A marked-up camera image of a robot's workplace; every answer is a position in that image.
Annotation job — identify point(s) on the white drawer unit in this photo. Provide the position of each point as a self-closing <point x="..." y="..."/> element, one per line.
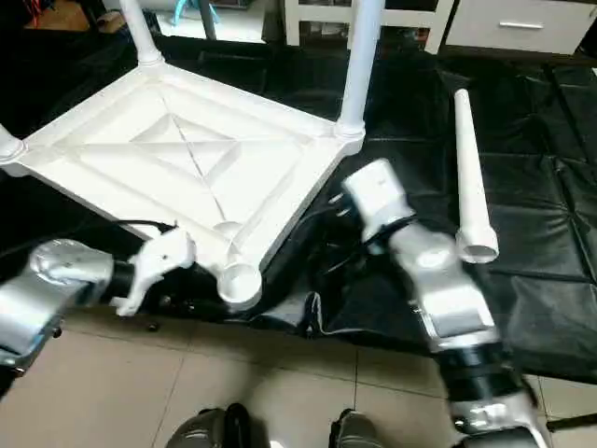
<point x="522" y="23"/>

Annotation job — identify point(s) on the black work mat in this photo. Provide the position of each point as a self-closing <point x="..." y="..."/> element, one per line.
<point x="522" y="168"/>

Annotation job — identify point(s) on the grey metal pole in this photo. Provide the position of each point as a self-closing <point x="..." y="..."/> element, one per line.
<point x="205" y="19"/>

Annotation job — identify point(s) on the white glass door cabinet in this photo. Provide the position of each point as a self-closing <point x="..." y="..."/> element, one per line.
<point x="322" y="23"/>

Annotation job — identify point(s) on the white plastic table top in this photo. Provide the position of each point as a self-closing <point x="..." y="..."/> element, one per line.
<point x="187" y="159"/>

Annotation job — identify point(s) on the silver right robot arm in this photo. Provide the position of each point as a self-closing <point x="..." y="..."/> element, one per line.
<point x="448" y="299"/>

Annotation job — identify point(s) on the brown cardboard board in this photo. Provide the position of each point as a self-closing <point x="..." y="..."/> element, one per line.
<point x="70" y="14"/>

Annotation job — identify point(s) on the turquoise plastic stool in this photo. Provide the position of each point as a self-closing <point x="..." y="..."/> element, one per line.
<point x="191" y="9"/>

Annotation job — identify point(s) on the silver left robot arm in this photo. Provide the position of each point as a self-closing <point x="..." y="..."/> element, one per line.
<point x="47" y="289"/>

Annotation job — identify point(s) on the silver robot right leg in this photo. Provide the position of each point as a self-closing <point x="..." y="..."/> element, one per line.
<point x="359" y="431"/>

